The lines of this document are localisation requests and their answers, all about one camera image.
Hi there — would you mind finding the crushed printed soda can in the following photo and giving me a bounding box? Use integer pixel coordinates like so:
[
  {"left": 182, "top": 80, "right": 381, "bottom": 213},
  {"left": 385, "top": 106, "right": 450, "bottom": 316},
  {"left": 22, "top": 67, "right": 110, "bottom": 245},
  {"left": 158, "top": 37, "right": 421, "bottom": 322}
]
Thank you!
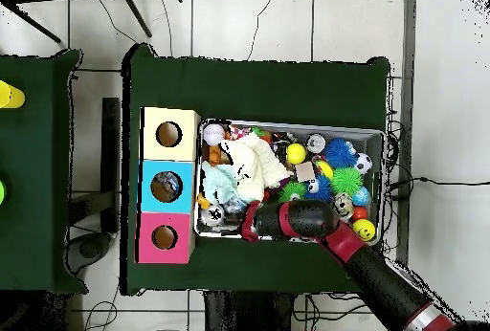
[{"left": 332, "top": 192, "right": 355, "bottom": 219}]

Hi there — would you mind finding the black-and-white soccer ball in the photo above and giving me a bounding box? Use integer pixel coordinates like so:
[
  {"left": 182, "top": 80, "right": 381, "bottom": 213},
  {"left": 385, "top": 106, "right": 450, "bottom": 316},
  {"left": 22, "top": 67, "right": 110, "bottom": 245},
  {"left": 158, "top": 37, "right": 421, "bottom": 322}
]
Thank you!
[{"left": 353, "top": 152, "right": 373, "bottom": 175}]

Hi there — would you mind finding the cream waffle cloth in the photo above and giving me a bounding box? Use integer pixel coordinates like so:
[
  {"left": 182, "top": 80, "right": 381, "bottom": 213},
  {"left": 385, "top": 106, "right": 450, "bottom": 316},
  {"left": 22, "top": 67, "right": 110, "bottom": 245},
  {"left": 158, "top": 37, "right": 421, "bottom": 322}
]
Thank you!
[{"left": 219, "top": 131, "right": 292, "bottom": 202}]

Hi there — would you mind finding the black power cable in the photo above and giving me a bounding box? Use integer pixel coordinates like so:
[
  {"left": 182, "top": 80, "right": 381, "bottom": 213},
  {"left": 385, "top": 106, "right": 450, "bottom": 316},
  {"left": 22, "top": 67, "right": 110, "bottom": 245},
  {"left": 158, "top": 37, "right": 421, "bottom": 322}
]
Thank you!
[{"left": 388, "top": 175, "right": 490, "bottom": 200}]

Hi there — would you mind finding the mint waffle cloth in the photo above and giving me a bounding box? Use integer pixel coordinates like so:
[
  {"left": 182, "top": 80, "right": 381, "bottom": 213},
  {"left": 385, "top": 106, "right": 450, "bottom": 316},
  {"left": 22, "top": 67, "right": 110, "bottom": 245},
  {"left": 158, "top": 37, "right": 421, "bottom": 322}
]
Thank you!
[{"left": 200, "top": 162, "right": 246, "bottom": 204}]

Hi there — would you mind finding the grey round floor base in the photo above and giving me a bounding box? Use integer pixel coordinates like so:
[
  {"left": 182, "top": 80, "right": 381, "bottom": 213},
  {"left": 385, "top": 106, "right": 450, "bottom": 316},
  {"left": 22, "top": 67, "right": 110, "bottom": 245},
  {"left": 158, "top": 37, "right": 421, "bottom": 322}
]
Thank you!
[{"left": 66, "top": 231, "right": 114, "bottom": 276}]

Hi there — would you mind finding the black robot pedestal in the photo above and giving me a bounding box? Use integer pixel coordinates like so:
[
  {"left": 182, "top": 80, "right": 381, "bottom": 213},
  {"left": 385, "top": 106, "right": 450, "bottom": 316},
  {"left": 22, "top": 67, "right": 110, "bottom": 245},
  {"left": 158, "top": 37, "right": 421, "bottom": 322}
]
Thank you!
[{"left": 204, "top": 291, "right": 296, "bottom": 331}]

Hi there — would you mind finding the black floor stand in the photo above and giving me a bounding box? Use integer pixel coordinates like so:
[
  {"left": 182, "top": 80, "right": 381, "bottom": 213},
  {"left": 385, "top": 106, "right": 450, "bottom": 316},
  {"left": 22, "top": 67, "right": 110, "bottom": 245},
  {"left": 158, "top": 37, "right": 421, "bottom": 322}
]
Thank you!
[{"left": 68, "top": 97, "right": 123, "bottom": 234}]

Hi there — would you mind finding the wooden three-hole box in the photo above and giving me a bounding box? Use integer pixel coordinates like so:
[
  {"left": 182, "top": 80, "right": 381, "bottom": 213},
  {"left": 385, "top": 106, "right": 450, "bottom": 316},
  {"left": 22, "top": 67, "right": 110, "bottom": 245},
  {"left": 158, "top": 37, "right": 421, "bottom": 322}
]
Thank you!
[{"left": 134, "top": 106, "right": 202, "bottom": 265}]

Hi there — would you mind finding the yellow tennis ball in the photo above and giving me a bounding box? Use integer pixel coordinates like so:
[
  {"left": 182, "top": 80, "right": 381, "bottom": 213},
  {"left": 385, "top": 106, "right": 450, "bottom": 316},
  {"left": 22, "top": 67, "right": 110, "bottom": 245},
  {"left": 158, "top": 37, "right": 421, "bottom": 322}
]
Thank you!
[{"left": 285, "top": 143, "right": 308, "bottom": 166}]

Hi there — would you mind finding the white baseball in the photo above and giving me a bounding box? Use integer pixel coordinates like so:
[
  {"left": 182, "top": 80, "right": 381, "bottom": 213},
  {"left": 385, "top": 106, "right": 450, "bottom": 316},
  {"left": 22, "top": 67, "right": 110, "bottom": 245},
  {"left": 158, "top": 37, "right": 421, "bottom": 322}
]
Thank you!
[{"left": 203, "top": 122, "right": 226, "bottom": 145}]

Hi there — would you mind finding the shallow clear mesh bin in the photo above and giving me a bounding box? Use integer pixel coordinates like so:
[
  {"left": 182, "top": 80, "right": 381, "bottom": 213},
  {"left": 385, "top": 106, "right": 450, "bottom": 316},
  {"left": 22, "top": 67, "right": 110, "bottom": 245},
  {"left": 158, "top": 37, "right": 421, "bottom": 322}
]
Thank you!
[{"left": 192, "top": 118, "right": 387, "bottom": 246}]

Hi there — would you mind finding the dark green tablecloth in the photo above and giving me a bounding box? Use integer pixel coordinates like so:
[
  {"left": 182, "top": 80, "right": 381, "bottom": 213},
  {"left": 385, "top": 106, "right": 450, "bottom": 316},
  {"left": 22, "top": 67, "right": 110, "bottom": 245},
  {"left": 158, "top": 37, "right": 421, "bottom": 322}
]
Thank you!
[
  {"left": 120, "top": 42, "right": 392, "bottom": 297},
  {"left": 0, "top": 48, "right": 89, "bottom": 296}
]

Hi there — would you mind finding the black folding stand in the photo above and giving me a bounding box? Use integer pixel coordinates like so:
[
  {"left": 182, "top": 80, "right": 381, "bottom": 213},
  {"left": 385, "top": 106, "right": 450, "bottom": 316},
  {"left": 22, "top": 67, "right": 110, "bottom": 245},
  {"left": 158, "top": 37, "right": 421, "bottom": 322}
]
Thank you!
[{"left": 0, "top": 0, "right": 153, "bottom": 45}]

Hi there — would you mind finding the silver-top soda can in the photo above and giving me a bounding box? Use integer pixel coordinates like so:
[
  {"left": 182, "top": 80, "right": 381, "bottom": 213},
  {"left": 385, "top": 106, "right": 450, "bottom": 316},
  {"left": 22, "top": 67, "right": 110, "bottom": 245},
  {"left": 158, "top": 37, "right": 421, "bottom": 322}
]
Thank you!
[{"left": 305, "top": 133, "right": 327, "bottom": 154}]

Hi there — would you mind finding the grey floor strip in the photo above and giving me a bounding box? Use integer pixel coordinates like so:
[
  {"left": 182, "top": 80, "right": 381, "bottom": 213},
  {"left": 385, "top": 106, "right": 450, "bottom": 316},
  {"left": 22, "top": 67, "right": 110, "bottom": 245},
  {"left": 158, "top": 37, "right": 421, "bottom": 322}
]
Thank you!
[{"left": 393, "top": 0, "right": 418, "bottom": 267}]

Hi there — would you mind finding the blue spiky googly-eyed ball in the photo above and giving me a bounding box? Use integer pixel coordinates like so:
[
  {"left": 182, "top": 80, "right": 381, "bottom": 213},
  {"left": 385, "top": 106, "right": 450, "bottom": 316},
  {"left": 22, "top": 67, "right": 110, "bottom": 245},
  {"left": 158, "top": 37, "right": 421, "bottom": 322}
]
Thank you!
[
  {"left": 304, "top": 175, "right": 334, "bottom": 202},
  {"left": 323, "top": 138, "right": 359, "bottom": 169}
]

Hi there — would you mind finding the yellow plastic cup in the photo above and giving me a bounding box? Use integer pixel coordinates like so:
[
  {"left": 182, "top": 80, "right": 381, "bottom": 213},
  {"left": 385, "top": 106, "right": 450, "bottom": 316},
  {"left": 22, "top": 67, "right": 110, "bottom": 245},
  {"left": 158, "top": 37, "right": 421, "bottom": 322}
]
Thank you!
[{"left": 0, "top": 79, "right": 26, "bottom": 109}]

